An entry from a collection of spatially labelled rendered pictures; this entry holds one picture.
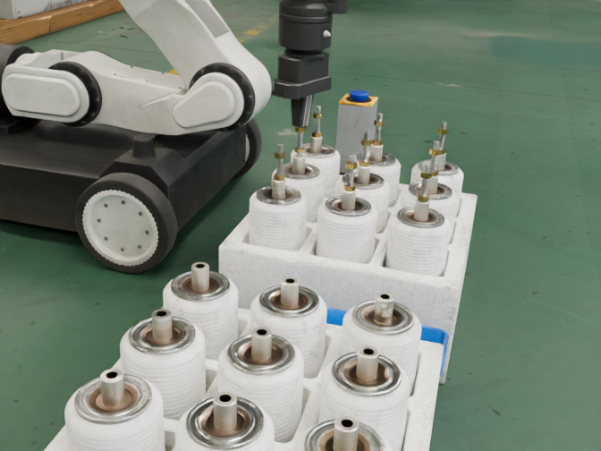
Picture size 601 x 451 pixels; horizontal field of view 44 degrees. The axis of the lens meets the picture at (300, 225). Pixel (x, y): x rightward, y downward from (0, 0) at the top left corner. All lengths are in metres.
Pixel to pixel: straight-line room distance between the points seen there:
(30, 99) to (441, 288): 0.99
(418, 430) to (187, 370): 0.27
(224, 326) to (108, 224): 0.60
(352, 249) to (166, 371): 0.45
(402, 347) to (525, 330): 0.56
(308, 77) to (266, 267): 0.32
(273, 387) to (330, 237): 0.43
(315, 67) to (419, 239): 0.34
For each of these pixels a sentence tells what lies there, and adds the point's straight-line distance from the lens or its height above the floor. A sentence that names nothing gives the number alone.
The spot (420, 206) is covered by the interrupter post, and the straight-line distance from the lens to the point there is 1.16.
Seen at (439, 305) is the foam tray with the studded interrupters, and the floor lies 0.15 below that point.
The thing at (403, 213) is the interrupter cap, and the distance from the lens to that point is 1.18.
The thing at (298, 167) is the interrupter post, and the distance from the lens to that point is 1.31.
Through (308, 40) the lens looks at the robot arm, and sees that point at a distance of 1.22.
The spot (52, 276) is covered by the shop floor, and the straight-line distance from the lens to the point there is 1.53.
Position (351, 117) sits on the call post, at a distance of 1.54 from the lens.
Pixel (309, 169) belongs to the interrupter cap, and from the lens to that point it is 1.34.
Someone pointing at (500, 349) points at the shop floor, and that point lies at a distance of 1.35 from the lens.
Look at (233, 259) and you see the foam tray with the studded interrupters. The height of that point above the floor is 0.16.
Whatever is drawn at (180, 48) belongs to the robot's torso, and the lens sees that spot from 1.56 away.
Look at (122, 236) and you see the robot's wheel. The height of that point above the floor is 0.08.
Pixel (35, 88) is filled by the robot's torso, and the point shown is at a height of 0.30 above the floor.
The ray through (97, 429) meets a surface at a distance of 0.75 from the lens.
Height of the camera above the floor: 0.73
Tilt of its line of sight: 25 degrees down
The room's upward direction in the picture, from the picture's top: 3 degrees clockwise
